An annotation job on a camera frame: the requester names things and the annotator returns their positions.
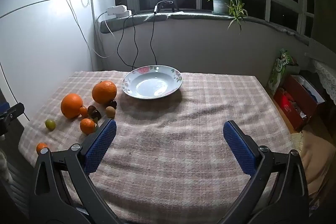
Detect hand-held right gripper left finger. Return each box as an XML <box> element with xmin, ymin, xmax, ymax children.
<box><xmin>28</xmin><ymin>119</ymin><xmax>124</xmax><ymax>224</ymax></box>

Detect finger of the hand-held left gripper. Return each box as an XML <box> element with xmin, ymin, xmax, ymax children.
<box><xmin>0</xmin><ymin>102</ymin><xmax>25</xmax><ymax>136</ymax></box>

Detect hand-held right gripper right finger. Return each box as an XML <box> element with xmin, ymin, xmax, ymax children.
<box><xmin>218</xmin><ymin>120</ymin><xmax>310</xmax><ymax>224</ymax></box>

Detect mandarin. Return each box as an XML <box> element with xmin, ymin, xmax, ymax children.
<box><xmin>80</xmin><ymin>118</ymin><xmax>95</xmax><ymax>134</ymax></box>

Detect smooth orange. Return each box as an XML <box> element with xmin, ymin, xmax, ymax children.
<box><xmin>60</xmin><ymin>93</ymin><xmax>84</xmax><ymax>119</ymax></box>

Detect large bumpy orange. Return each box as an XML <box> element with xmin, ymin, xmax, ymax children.
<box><xmin>92</xmin><ymin>81</ymin><xmax>117</xmax><ymax>105</ymax></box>

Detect floral white plate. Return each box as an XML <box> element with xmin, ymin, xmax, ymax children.
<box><xmin>121</xmin><ymin>65</ymin><xmax>183</xmax><ymax>100</ymax></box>

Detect red cardboard box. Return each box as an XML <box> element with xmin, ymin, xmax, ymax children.
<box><xmin>273</xmin><ymin>74</ymin><xmax>326</xmax><ymax>131</ymax></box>

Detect pink checked blanket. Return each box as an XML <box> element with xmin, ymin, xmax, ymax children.
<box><xmin>18</xmin><ymin>70</ymin><xmax>297</xmax><ymax>224</ymax></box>

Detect tan cushion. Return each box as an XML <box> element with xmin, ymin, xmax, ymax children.
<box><xmin>290</xmin><ymin>131</ymin><xmax>336</xmax><ymax>195</ymax></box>

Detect green printed bag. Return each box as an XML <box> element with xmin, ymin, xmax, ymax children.
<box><xmin>268</xmin><ymin>49</ymin><xmax>293</xmax><ymax>90</ymax></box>

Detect white lace cloth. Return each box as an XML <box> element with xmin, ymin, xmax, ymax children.
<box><xmin>306</xmin><ymin>38</ymin><xmax>336</xmax><ymax>104</ymax></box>

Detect grey windowsill cover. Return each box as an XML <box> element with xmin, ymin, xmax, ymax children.
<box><xmin>100</xmin><ymin>10</ymin><xmax>310</xmax><ymax>43</ymax></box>

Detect potted spider plant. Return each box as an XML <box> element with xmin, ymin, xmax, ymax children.
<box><xmin>198</xmin><ymin>0</ymin><xmax>248</xmax><ymax>34</ymax></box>

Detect black looped cable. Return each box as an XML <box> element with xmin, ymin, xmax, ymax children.
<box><xmin>117</xmin><ymin>14</ymin><xmax>139</xmax><ymax>69</ymax></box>

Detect black cable with switch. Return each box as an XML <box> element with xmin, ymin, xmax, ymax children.
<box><xmin>150</xmin><ymin>0</ymin><xmax>175</xmax><ymax>66</ymax></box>

